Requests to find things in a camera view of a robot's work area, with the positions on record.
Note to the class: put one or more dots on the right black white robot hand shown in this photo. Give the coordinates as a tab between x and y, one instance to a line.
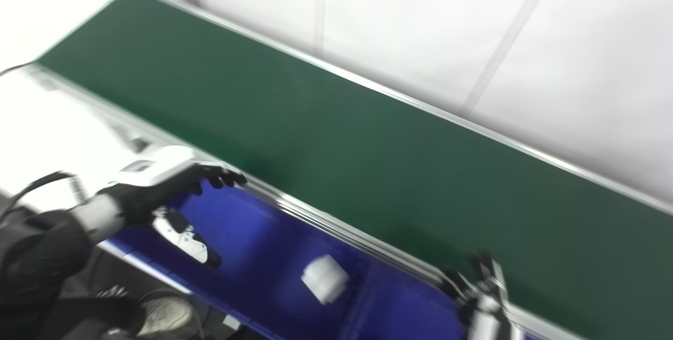
486	298

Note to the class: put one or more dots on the green conveyor belt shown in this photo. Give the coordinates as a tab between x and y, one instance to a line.
368	161
342	232

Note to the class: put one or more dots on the blue plastic bin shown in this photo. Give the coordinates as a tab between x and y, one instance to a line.
263	245
415	313

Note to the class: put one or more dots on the aluminium conveyor leg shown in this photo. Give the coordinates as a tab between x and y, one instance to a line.
134	139

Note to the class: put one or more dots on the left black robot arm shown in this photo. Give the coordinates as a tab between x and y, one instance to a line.
47	256

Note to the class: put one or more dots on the white round plastic part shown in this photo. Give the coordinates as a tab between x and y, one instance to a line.
325	278

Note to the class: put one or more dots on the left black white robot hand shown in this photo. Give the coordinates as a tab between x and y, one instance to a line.
157	172

